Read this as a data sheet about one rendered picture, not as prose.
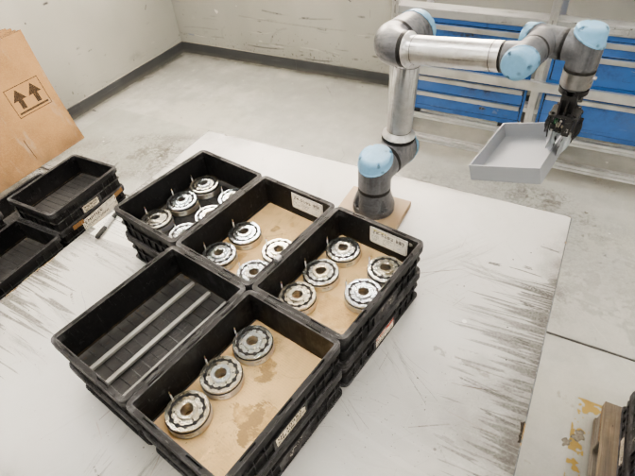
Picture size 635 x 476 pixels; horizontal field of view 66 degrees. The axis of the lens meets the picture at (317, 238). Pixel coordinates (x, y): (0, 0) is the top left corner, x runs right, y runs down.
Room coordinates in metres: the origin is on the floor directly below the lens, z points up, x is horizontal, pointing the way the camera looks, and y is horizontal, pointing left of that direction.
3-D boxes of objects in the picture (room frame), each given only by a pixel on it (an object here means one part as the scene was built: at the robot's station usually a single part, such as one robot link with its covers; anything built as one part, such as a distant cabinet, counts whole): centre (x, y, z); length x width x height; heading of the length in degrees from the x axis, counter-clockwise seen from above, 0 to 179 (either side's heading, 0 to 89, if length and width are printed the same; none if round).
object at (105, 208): (1.84, 1.01, 0.41); 0.31 x 0.02 x 0.16; 149
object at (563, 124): (1.12, -0.68, 1.21); 0.09 x 0.08 x 0.12; 144
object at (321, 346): (0.60, 0.21, 0.87); 0.40 x 0.30 x 0.11; 140
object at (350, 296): (0.86, -0.11, 0.86); 0.10 x 0.10 x 0.01
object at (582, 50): (1.13, -0.68, 1.37); 0.09 x 0.08 x 0.11; 47
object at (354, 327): (0.90, -0.05, 0.92); 0.40 x 0.30 x 0.02; 140
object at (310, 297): (0.87, 0.07, 0.86); 0.10 x 0.10 x 0.01
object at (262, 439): (0.60, 0.21, 0.92); 0.40 x 0.30 x 0.02; 140
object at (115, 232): (1.49, 0.68, 0.70); 0.33 x 0.23 x 0.01; 149
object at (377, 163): (1.38, -0.22, 0.89); 0.13 x 0.12 x 0.14; 137
